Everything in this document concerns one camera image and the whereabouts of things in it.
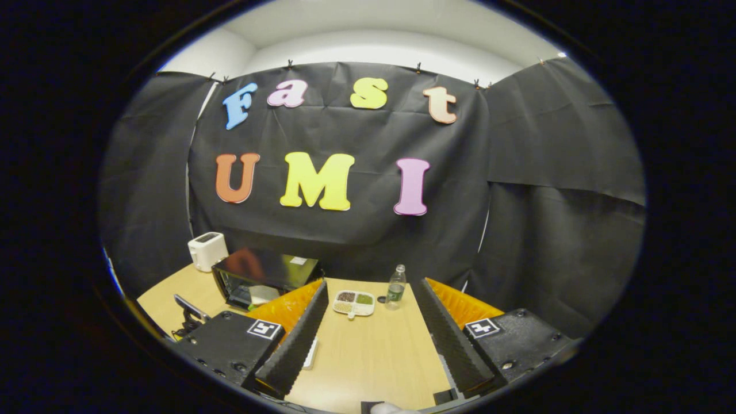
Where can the black backdrop cloth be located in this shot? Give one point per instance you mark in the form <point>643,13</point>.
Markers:
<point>356,236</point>

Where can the black electric oven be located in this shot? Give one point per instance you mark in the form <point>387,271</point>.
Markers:
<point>270,267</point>

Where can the clear plastic water bottle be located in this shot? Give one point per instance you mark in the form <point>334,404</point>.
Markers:
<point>395,290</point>

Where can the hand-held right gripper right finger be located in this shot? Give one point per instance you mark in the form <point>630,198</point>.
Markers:
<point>448,339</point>

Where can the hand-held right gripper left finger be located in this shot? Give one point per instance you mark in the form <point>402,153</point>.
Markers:
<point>296,339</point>

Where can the white toaster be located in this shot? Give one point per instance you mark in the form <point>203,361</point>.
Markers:
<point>207,252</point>

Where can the white divided plate with grains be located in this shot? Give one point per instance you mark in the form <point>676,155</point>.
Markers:
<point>353,303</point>

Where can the white plastic tray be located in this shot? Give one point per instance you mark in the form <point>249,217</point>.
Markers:
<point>311,353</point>

